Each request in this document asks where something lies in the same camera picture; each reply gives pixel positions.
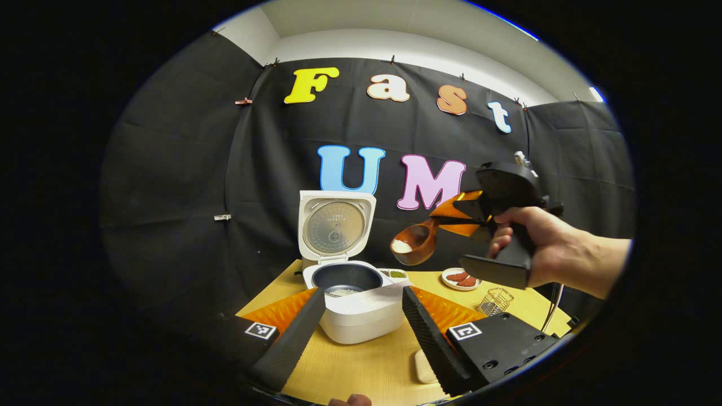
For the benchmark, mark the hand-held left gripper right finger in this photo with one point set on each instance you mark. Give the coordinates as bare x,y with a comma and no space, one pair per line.
431,344

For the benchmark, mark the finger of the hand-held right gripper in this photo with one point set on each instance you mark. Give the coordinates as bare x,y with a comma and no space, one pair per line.
454,206
459,228

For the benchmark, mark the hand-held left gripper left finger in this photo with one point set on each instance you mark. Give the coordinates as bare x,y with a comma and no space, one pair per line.
290,344

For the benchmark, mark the brown wooden spoon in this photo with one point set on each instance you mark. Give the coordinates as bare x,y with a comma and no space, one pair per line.
420,242

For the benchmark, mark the scoop of white rice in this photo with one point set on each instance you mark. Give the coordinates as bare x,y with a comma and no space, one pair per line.
401,246

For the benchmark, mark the white rice cooker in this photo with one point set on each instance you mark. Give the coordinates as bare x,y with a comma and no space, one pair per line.
361,318

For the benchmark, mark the red-brown sausage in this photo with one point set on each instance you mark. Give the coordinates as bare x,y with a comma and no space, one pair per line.
468,282
458,276

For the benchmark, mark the white round plate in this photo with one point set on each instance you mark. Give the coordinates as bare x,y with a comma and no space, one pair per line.
448,282

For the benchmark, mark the white divided dish of beans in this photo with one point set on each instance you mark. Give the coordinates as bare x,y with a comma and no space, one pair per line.
397,274

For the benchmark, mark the ceiling light panel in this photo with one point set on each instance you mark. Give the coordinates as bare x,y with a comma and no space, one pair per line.
596,94

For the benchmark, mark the black backdrop cloth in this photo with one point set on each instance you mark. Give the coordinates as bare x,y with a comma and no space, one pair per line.
169,197

